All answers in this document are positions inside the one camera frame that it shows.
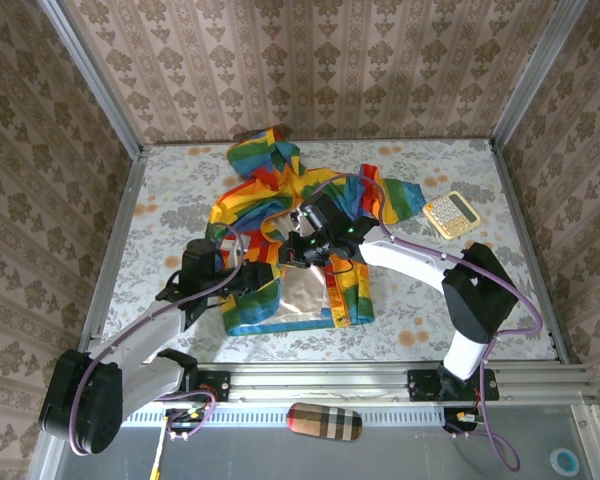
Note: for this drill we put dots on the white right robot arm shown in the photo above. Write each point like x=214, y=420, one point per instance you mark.
x=405, y=255

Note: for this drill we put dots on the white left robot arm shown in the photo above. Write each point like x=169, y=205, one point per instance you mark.
x=130, y=345

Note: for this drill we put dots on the aluminium table side rail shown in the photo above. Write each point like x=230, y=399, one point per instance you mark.
x=530, y=250
x=115, y=245

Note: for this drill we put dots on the plaid glasses case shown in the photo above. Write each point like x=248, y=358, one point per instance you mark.
x=324, y=422

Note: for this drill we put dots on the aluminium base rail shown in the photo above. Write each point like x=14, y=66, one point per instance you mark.
x=320, y=387

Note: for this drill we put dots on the rainbow striped jacket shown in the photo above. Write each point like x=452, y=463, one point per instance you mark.
x=260, y=200

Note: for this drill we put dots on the aluminium frame post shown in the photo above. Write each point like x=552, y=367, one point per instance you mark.
x=95, y=80
x=535, y=75

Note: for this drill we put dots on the blue tape roll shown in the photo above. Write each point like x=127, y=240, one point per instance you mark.
x=565, y=461

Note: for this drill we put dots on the gold calculator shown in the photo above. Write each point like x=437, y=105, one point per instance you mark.
x=451, y=215

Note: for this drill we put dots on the floral table cover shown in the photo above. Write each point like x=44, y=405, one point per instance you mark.
x=430, y=310

